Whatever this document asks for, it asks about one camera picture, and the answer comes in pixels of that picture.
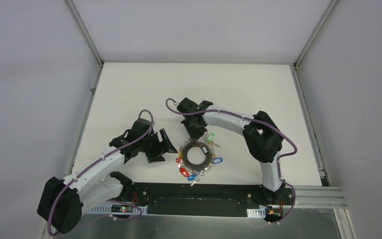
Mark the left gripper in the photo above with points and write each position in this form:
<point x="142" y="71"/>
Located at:
<point x="154" y="145"/>

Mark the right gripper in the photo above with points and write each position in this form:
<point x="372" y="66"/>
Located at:
<point x="195" y="135"/>

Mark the key with red tag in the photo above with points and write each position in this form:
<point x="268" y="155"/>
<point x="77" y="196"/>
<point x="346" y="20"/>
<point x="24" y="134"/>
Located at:
<point x="184" y="172"/>

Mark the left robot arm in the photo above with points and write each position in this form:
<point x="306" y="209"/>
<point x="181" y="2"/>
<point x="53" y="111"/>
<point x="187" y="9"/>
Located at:
<point x="64" y="201"/>

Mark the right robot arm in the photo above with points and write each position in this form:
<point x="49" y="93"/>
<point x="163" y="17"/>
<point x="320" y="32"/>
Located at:
<point x="260" y="133"/>

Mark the key with black tag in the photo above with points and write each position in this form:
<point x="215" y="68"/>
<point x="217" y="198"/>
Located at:
<point x="205" y="150"/>

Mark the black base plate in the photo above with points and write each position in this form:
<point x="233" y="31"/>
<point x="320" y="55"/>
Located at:
<point x="212" y="200"/>

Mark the left white cable duct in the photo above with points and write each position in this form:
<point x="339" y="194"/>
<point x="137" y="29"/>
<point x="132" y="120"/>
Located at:
<point x="118" y="209"/>

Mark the white cable duct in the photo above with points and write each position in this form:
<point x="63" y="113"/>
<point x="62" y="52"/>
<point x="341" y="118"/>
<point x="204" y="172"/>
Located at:
<point x="118" y="209"/>
<point x="256" y="213"/>

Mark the right white cable duct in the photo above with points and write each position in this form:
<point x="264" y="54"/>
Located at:
<point x="256" y="213"/>

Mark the aluminium frame rail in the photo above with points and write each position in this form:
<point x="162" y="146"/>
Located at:
<point x="318" y="197"/>

